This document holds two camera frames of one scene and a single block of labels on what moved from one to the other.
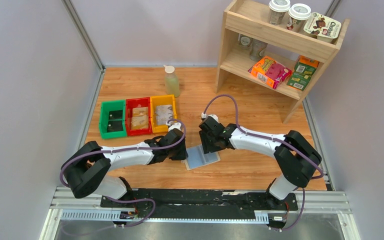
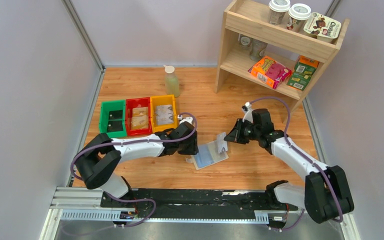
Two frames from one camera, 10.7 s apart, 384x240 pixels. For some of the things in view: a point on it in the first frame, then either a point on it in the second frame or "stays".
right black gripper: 206,147 -> 235,135
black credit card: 115,114 stays
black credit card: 114,125 stays
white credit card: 164,113 stays
